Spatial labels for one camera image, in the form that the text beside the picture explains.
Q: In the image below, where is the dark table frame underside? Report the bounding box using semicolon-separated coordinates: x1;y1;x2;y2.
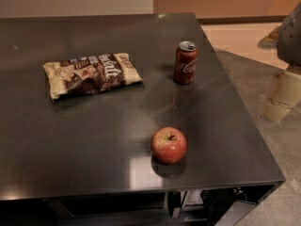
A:
0;184;279;226

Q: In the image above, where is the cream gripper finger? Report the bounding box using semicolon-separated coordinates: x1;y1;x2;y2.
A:
262;67;301;122

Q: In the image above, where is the brown and cream snack bag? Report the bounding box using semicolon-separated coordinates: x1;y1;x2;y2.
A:
43;53;142;100

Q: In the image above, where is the red cola can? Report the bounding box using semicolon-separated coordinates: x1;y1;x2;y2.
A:
173;40;198;85

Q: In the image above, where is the red apple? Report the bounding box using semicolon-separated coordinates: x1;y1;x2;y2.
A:
150;127;187;165

